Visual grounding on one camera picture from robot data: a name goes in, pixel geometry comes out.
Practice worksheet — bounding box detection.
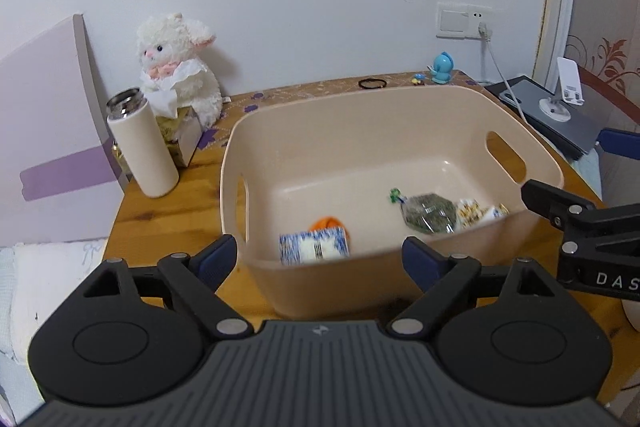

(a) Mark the clear packet of green leaves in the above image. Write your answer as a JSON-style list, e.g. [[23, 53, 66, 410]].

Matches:
[[400, 193, 459, 236]]

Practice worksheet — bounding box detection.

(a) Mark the white purple board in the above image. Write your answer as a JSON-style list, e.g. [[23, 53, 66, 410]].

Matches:
[[0, 13, 129, 249]]

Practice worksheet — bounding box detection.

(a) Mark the white phone stand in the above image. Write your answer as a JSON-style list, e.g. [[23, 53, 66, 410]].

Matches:
[[538, 57, 586, 123]]

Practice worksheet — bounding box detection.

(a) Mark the white plug with cable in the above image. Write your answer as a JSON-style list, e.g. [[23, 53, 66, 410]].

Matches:
[[477, 22, 534, 126]]

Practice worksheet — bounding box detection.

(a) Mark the white yellow snack packet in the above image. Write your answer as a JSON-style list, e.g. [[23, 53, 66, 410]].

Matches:
[[456, 201, 511, 229]]

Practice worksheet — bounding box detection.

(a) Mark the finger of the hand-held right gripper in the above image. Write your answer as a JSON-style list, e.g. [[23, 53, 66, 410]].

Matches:
[[520, 179, 640, 259], [595, 127, 640, 156]]

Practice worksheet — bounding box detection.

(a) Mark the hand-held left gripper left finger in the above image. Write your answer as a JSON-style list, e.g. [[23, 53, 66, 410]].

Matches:
[[80, 234, 253, 341]]

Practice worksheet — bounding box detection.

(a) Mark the blue white snack packet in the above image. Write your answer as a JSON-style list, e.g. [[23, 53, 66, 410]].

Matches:
[[279, 228, 350, 266]]

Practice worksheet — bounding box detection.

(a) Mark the gold tissue box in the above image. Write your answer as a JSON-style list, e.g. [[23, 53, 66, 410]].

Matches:
[[154, 104, 204, 168]]

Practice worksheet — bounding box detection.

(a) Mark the orange packet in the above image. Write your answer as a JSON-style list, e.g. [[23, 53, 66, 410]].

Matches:
[[309, 216, 351, 242]]

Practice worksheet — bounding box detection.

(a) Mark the floral patterned headboard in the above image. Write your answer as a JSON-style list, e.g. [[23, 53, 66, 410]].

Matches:
[[532, 0, 640, 134]]

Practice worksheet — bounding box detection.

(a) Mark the white tissue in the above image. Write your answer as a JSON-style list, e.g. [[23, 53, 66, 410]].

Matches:
[[139, 61, 212, 118]]

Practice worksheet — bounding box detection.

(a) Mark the blue toy figure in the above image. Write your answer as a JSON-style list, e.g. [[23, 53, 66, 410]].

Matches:
[[430, 52, 455, 85]]

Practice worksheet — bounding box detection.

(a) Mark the white plush sheep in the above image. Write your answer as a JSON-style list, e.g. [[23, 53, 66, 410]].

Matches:
[[136, 12, 224, 128]]

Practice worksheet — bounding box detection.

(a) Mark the grey laptop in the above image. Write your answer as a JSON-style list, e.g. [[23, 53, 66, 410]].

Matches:
[[485, 75, 601, 160]]

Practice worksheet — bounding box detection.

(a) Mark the white thermos bottle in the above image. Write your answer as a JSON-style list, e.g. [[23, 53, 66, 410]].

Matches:
[[106, 88, 180, 198]]

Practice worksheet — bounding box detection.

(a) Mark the white quilt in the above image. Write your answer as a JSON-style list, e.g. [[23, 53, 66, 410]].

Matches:
[[0, 237, 109, 408]]

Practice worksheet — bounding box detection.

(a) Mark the beige plastic basin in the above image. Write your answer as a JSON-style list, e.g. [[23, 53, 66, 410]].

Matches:
[[220, 84, 566, 321]]

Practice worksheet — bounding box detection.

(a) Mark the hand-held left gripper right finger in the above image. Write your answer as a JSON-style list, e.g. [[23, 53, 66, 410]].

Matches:
[[387, 235, 559, 338]]

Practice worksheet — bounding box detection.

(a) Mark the white wall socket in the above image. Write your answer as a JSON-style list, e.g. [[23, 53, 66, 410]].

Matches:
[[436, 2, 494, 40]]

